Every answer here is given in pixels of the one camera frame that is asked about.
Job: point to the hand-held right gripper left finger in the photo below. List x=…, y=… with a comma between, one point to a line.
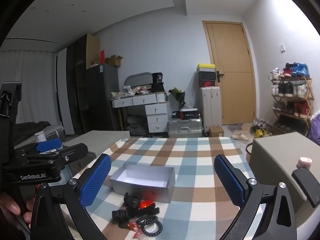
x=95, y=182

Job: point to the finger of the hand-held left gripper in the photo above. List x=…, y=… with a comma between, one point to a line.
x=48, y=145

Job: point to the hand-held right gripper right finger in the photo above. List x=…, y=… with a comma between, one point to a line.
x=228, y=182

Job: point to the bumpy black hair claw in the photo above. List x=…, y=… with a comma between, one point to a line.
x=121, y=216

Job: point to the grey cardboard box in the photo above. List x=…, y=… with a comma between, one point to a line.
x=142, y=191

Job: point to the red white hair clip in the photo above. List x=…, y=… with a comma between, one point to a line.
x=133, y=226

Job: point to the long black claw clip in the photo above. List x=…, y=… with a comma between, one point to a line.
x=148, y=212

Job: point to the small red hair clip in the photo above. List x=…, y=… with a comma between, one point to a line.
x=138, y=235

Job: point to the person's left hand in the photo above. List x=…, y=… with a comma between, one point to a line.
x=8, y=207

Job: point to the dark cloth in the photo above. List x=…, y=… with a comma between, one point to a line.
x=37, y=128

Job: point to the checked blanket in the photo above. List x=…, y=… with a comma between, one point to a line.
x=190, y=155

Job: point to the beige slippers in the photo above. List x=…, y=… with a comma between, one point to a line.
x=240, y=136

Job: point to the grey bedside cabinet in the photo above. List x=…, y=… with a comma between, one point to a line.
x=107, y=136

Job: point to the grey padded block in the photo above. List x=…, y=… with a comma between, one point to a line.
x=272, y=160

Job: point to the small cardboard box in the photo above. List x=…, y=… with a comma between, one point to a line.
x=216, y=131

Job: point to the white curtain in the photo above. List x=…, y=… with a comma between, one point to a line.
x=37, y=80

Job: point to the silver suitcase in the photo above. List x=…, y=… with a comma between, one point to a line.
x=185, y=128

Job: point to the dark wardrobe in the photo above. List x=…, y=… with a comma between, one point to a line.
x=75, y=80

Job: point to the grey bag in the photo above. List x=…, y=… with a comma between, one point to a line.
x=136, y=125

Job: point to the dark refrigerator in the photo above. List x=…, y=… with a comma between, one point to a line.
x=100, y=95

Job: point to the white upright suitcase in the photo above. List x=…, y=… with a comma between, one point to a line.
x=210, y=107

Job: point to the pink roll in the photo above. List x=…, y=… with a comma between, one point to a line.
x=303, y=163

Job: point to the black flat device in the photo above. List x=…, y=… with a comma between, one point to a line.
x=306, y=187

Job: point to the black red striped box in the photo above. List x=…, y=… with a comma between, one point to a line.
x=188, y=115

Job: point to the wooden door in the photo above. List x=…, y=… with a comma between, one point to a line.
x=235, y=92

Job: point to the white desk with drawers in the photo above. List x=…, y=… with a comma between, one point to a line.
x=155, y=110

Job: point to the pile of desk clutter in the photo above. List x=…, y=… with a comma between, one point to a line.
x=135, y=91

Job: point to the black shoe box red logo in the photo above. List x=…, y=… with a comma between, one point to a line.
x=206, y=83

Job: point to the purple bag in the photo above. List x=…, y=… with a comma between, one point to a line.
x=315, y=130

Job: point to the dark flower bouquet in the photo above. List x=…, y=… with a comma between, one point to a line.
x=177, y=95

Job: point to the red bag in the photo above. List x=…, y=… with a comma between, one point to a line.
x=102, y=56

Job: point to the open cardboard box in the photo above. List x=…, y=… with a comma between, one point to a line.
x=113, y=60

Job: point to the plain black shoe box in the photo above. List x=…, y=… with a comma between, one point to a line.
x=206, y=76

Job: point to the grey curved chair back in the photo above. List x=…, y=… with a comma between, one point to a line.
x=138, y=76

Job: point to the black paper bag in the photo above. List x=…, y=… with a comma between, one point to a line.
x=158, y=82

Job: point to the bamboo shoe rack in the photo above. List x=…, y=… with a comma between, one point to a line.
x=310, y=90

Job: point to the shoe rack with shoes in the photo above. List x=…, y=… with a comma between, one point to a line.
x=300, y=70

